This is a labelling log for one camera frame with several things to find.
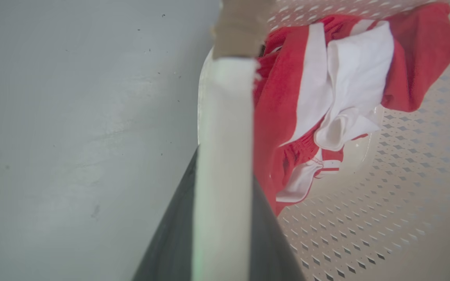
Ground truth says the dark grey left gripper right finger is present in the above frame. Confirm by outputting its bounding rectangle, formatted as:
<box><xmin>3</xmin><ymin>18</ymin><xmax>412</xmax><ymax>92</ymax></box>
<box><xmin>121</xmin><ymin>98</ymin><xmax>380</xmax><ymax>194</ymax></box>
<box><xmin>250</xmin><ymin>175</ymin><xmax>306</xmax><ymax>281</ymax></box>

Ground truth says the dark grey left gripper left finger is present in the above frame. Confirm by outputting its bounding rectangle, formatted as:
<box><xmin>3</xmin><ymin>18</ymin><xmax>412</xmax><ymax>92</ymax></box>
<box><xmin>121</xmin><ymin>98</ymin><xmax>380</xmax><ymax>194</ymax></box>
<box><xmin>132</xmin><ymin>147</ymin><xmax>199</xmax><ymax>281</ymax></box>

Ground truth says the white perforated plastic laundry basket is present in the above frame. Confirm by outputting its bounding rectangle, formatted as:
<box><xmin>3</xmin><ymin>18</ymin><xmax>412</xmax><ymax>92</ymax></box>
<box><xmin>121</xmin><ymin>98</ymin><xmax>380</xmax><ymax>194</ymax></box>
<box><xmin>192</xmin><ymin>0</ymin><xmax>450</xmax><ymax>281</ymax></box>

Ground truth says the red and white garment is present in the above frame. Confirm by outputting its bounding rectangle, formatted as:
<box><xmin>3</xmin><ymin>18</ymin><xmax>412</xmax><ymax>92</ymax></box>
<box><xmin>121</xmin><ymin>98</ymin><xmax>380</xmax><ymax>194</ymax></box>
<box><xmin>253</xmin><ymin>2</ymin><xmax>450</xmax><ymax>216</ymax></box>

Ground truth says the beige basket handle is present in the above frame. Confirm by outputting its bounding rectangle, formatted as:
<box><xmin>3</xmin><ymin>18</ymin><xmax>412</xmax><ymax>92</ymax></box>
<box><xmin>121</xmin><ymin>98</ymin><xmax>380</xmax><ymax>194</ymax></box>
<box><xmin>211</xmin><ymin>0</ymin><xmax>277</xmax><ymax>60</ymax></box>

